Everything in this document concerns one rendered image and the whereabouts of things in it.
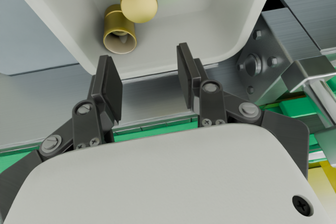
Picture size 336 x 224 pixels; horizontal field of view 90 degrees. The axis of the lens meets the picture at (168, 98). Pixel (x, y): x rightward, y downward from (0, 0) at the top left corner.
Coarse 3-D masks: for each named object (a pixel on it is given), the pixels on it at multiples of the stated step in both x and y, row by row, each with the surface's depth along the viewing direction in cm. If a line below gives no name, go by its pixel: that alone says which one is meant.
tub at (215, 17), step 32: (32, 0) 11; (64, 0) 13; (96, 0) 18; (160, 0) 20; (192, 0) 20; (224, 0) 18; (256, 0) 14; (64, 32) 13; (96, 32) 19; (160, 32) 21; (192, 32) 21; (224, 32) 19; (96, 64) 18; (128, 64) 19; (160, 64) 19
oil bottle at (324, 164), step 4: (324, 160) 25; (320, 164) 26; (324, 164) 26; (328, 164) 25; (324, 168) 26; (328, 168) 25; (332, 168) 24; (324, 172) 26; (328, 172) 25; (332, 172) 24; (328, 176) 25; (332, 176) 25; (332, 180) 25; (332, 184) 25
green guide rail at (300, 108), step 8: (280, 104) 23; (288, 104) 22; (296, 104) 22; (304, 104) 22; (288, 112) 22; (296, 112) 22; (304, 112) 22; (312, 112) 22; (304, 120) 22; (312, 120) 22; (320, 120) 22; (312, 128) 21; (320, 128) 21; (312, 136) 20; (312, 160) 19; (320, 160) 19
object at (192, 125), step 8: (280, 112) 24; (160, 128) 24; (168, 128) 24; (176, 128) 24; (184, 128) 24; (120, 136) 24; (128, 136) 24; (136, 136) 24; (144, 136) 24; (24, 152) 24; (0, 160) 24; (8, 160) 24; (16, 160) 24; (0, 168) 24
